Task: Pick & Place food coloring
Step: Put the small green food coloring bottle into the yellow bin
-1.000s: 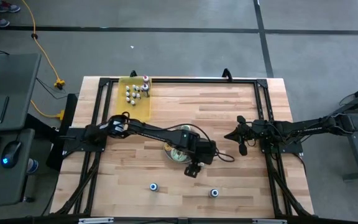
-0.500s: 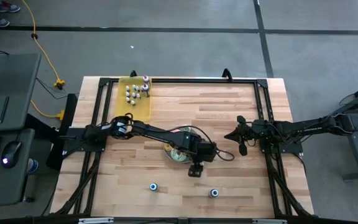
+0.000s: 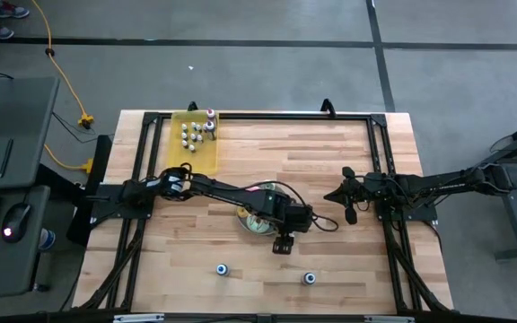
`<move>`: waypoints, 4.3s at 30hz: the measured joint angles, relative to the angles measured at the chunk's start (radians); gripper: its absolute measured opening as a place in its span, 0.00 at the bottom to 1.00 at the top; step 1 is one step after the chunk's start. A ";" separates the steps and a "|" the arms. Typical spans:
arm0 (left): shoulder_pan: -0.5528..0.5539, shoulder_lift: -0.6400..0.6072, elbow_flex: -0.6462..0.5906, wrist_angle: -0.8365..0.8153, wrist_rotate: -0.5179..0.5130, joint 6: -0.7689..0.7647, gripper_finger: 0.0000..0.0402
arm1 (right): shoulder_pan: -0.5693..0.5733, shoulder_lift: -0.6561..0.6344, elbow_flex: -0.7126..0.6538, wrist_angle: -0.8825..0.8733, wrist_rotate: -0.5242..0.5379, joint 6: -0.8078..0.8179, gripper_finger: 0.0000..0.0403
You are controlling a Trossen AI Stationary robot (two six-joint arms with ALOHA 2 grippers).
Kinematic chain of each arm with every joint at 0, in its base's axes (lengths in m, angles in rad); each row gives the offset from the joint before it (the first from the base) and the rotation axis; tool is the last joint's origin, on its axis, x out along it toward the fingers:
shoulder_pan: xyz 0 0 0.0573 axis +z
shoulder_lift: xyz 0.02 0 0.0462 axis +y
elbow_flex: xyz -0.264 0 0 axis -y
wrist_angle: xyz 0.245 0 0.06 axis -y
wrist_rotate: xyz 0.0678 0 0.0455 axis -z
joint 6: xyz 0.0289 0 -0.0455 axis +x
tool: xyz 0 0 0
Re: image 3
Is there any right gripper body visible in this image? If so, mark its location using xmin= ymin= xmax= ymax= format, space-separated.
xmin=353 ymin=172 xmax=390 ymax=213

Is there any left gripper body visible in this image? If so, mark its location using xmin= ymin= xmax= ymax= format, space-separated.
xmin=279 ymin=204 xmax=314 ymax=235

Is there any mint drizzled donut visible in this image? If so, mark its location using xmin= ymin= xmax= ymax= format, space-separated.
xmin=245 ymin=214 xmax=277 ymax=235

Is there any gray plate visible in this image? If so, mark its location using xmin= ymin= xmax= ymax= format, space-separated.
xmin=234 ymin=179 xmax=292 ymax=237

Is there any yellow plastic tray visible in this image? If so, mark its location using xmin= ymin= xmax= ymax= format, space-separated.
xmin=167 ymin=110 xmax=221 ymax=177

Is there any blue and white bottle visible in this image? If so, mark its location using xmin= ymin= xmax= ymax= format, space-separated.
xmin=38 ymin=227 xmax=57 ymax=251

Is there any black computer mouse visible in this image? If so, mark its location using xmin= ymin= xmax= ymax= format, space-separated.
xmin=0 ymin=201 xmax=32 ymax=244

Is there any black pen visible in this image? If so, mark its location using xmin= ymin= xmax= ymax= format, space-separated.
xmin=0 ymin=137 xmax=15 ymax=179

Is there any gray side desk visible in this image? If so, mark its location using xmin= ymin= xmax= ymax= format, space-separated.
xmin=0 ymin=74 xmax=61 ymax=301

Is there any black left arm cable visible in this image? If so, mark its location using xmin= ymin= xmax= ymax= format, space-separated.
xmin=180 ymin=163 xmax=339 ymax=233

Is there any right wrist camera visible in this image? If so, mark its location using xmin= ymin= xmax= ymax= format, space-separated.
xmin=356 ymin=175 xmax=379 ymax=195

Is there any black aluminium table frame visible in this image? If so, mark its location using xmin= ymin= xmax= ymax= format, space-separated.
xmin=72 ymin=109 xmax=455 ymax=315

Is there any silver table edge bracket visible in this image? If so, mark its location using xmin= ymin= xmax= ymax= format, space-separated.
xmin=112 ymin=313 xmax=166 ymax=323
xmin=364 ymin=315 xmax=416 ymax=323

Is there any yellow extension cord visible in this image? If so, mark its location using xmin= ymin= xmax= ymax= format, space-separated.
xmin=31 ymin=0 xmax=94 ymax=127
xmin=42 ymin=144 xmax=94 ymax=175

